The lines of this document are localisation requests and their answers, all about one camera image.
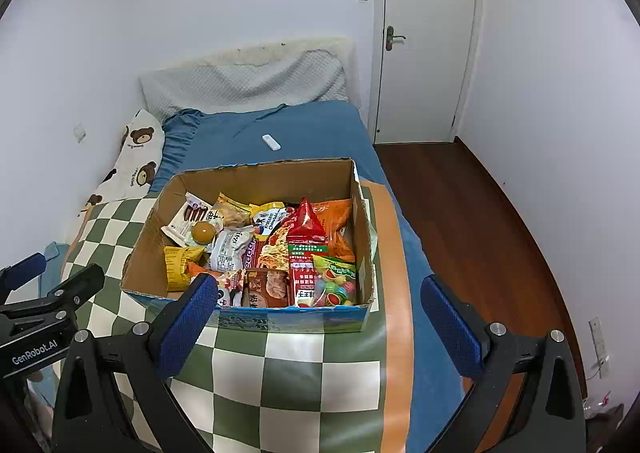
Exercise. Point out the red triangular snack packet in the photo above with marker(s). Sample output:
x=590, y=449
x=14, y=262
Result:
x=305, y=223

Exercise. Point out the orange and white snack packet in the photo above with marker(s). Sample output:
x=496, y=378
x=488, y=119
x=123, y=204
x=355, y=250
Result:
x=229, y=283

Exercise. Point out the white chocolate stick packet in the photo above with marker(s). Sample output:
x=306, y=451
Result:
x=186, y=219

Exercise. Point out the green checkered blanket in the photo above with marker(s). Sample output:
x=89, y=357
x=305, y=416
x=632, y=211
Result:
x=290, y=383

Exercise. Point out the white fluffy headboard cushion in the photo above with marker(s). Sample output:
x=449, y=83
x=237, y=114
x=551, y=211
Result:
x=300, y=44

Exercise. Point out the round brown egg snack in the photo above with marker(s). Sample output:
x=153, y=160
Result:
x=202, y=232

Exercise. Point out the brown snack packet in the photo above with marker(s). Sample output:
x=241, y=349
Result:
x=265, y=289

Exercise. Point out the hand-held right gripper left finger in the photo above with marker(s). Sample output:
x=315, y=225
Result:
x=187, y=320

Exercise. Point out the yellow snack packet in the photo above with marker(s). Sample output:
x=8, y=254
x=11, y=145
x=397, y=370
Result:
x=177, y=265

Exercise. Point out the green candy packet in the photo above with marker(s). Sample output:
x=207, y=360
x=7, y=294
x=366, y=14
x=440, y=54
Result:
x=336, y=278

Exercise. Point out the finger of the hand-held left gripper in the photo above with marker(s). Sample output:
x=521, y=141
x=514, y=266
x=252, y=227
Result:
x=82, y=283
x=25, y=269

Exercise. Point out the small white wall socket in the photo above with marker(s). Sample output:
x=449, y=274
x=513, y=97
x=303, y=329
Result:
x=80, y=133

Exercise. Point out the noodle picture snack packet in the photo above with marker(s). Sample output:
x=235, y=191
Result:
x=275, y=248

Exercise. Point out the grey pillow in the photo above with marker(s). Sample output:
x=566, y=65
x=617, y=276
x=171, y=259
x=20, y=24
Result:
x=250, y=83

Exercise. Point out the white remote control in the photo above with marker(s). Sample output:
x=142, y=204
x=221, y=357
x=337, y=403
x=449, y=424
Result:
x=271, y=142

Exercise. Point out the bear print pillow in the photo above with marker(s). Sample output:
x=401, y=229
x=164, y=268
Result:
x=137, y=148

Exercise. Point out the long white wall socket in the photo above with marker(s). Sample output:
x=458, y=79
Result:
x=599, y=345

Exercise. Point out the blue printed cardboard box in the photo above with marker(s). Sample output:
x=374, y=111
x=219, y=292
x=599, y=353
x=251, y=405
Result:
x=260, y=183

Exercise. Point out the white and blue snack packet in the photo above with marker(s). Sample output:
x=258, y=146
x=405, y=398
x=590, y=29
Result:
x=266, y=215

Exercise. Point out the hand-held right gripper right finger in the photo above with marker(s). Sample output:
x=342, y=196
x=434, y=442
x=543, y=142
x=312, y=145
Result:
x=450, y=328

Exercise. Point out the white door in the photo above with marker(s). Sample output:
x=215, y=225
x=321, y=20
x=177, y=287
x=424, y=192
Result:
x=430, y=43

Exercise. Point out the beige snack packet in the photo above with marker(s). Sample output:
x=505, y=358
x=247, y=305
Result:
x=230, y=212

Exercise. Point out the blue bed sheet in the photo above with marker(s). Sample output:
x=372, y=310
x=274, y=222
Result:
x=310, y=133

